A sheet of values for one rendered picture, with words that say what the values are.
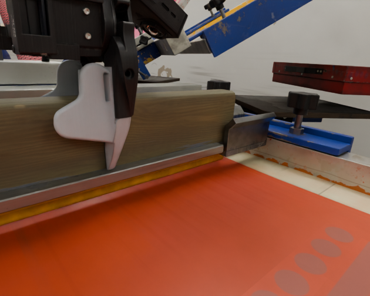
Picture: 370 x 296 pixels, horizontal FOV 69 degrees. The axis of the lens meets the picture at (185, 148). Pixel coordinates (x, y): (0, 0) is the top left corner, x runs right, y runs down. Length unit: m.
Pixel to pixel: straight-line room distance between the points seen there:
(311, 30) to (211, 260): 2.20
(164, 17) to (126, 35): 0.06
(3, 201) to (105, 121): 0.09
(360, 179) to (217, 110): 0.19
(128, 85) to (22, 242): 0.15
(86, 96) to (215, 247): 0.16
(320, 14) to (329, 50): 0.26
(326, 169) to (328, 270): 0.19
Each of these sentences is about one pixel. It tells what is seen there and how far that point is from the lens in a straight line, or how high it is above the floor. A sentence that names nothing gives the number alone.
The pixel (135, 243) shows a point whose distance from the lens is 0.23.
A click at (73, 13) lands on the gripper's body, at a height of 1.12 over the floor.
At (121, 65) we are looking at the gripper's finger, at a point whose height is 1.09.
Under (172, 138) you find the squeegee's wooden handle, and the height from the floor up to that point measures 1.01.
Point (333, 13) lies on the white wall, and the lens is 2.30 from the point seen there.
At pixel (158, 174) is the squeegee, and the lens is 0.32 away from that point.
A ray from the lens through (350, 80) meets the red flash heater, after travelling 1.03.
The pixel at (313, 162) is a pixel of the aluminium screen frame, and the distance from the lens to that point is 0.41.
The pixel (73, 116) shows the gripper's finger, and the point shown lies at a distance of 0.22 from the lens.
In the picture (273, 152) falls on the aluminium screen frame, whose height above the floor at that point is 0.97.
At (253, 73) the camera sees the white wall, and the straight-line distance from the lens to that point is 2.55.
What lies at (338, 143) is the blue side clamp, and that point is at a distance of 0.42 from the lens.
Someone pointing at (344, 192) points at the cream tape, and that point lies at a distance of 0.38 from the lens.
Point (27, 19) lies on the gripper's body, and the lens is 0.22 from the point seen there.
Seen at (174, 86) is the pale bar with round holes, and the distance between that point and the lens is 0.58.
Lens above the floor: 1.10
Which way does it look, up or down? 18 degrees down
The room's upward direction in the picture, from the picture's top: 4 degrees clockwise
